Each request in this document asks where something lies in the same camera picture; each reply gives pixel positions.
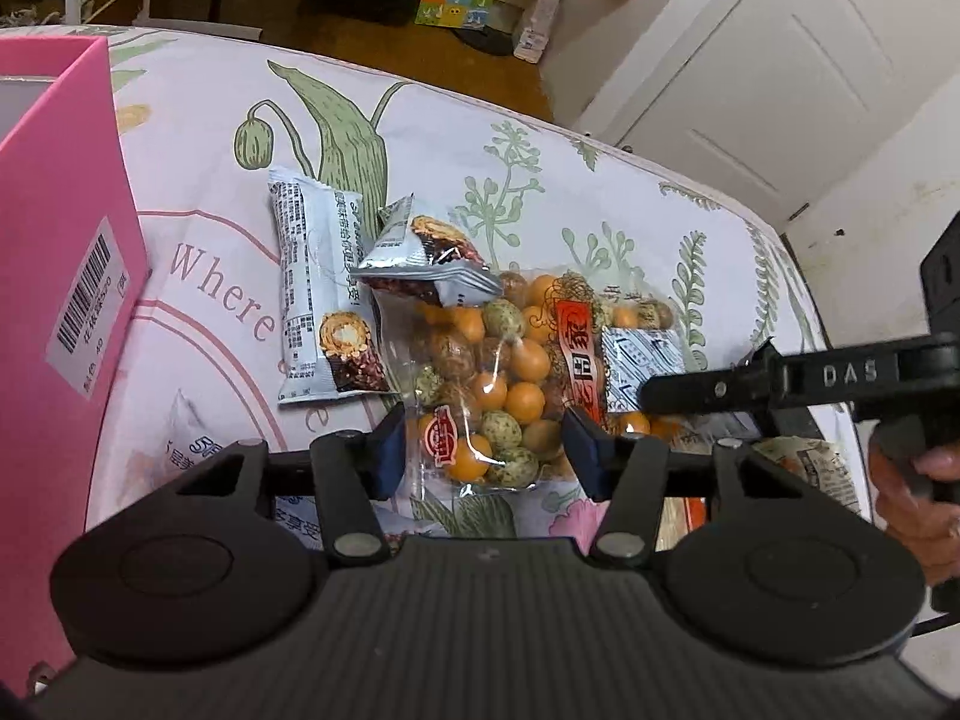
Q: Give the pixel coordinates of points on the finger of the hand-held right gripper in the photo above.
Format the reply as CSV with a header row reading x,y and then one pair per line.
x,y
712,390

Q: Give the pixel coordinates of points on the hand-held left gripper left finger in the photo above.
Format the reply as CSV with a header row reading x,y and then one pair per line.
x,y
386,457

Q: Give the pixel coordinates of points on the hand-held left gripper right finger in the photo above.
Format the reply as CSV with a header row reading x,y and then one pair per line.
x,y
589,457

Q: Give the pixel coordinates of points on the white snack bar packet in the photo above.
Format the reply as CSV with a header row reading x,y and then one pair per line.
x,y
637,360
202,435
307,277

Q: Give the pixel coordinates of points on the clear bag of colourful balls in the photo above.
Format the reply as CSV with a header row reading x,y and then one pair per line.
x,y
487,390

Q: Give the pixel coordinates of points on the pink cardboard box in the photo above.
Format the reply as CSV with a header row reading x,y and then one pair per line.
x,y
45,240

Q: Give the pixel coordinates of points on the person's right hand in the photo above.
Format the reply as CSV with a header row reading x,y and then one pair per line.
x,y
937,525

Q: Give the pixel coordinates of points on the cream noodle packet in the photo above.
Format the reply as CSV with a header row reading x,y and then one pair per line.
x,y
810,465

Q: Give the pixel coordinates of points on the small grey snack packet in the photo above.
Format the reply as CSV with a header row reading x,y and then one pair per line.
x,y
420,255

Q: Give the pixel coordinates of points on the white door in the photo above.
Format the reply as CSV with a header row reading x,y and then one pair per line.
x,y
750,75

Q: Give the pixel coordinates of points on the floral bed sheet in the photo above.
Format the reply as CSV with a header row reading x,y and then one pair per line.
x,y
225,165

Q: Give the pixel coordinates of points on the white plastic packet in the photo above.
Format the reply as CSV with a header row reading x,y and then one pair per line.
x,y
536,22

